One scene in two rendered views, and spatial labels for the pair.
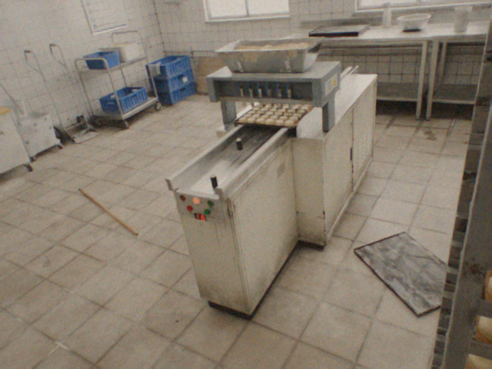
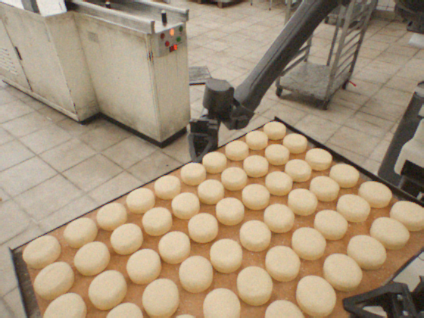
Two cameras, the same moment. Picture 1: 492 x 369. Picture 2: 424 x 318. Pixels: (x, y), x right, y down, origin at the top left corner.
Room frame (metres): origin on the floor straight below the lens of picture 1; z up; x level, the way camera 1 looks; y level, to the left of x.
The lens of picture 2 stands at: (1.14, 2.18, 1.43)
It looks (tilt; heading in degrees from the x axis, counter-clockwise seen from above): 39 degrees down; 275
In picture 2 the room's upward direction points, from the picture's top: straight up
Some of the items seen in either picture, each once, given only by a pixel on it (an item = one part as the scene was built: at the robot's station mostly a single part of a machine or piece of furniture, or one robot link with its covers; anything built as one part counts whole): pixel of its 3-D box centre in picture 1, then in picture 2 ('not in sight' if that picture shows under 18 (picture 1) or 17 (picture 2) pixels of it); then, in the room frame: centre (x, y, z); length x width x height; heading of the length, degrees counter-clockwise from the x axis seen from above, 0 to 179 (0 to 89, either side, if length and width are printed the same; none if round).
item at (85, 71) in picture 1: (118, 79); not in sight; (5.53, 1.57, 0.57); 0.85 x 0.58 x 1.13; 151
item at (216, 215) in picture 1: (200, 206); (170, 38); (1.56, 0.24, 0.77); 0.24 x 0.04 x 0.14; 57
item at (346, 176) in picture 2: not in sight; (344, 176); (0.93, 1.70, 1.01); 0.05 x 0.05 x 0.02
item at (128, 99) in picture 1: (124, 99); not in sight; (5.53, 1.57, 0.29); 0.56 x 0.38 x 0.20; 152
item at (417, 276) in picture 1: (410, 268); (181, 76); (1.73, -0.90, 0.02); 0.60 x 0.40 x 0.03; 16
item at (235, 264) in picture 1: (245, 219); (137, 73); (1.87, 0.05, 0.45); 0.70 x 0.34 x 0.90; 147
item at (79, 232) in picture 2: not in sight; (80, 232); (1.39, 1.85, 0.99); 0.05 x 0.05 x 0.02
